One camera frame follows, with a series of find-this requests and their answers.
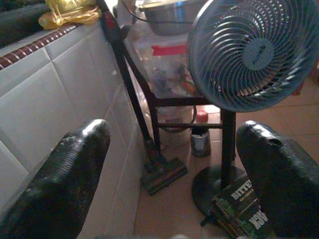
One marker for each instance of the black printed carton box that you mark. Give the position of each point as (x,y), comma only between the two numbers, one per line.
(236,211)

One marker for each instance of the metal pot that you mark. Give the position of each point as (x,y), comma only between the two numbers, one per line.
(167,16)

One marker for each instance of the clear plastic storage box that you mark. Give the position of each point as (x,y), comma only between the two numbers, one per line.
(167,67)

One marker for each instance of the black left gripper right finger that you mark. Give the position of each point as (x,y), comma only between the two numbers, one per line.
(279,179)

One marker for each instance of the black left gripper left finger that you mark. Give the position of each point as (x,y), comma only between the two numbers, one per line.
(57,179)

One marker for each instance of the white plastic bucket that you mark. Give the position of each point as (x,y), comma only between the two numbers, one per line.
(173,124)

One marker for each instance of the dark wooden stool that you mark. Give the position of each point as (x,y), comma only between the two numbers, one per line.
(159,99)

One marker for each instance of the small dark tin can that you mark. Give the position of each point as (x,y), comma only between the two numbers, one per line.
(200,144)

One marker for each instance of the blue standing fan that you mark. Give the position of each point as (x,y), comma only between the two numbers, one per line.
(245,53)

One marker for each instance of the yellow plastic bag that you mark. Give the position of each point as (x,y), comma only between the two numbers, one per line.
(67,12)

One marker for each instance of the black stick vacuum cleaner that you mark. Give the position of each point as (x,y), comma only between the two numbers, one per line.
(129,82)

